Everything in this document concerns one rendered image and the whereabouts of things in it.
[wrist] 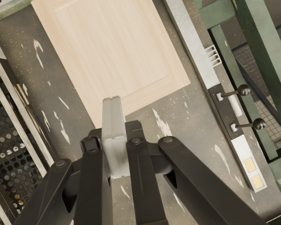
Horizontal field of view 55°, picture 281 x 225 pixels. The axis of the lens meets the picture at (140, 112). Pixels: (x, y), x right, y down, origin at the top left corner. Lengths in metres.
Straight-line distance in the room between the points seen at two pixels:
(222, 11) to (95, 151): 0.98
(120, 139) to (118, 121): 0.02
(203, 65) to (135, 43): 0.25
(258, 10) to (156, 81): 0.42
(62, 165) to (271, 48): 0.96
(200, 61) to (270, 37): 0.25
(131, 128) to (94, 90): 0.78
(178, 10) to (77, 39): 0.36
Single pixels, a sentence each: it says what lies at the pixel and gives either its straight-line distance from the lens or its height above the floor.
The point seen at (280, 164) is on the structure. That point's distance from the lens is 1.21.
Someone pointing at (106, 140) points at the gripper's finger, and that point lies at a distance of 0.17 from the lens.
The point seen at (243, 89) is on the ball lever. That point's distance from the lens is 0.89.
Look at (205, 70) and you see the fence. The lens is 0.98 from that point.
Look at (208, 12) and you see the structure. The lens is 1.09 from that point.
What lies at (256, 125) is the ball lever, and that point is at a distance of 0.92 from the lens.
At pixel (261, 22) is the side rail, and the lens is 1.06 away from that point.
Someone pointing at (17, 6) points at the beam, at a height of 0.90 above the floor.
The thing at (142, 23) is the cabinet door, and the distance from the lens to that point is 0.99.
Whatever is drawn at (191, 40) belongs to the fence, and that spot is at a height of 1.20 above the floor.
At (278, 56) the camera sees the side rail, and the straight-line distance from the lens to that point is 1.07.
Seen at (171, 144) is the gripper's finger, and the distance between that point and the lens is 0.15.
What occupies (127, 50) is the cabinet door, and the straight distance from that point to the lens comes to 0.97.
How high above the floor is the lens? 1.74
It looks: 26 degrees down
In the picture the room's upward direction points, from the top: 153 degrees clockwise
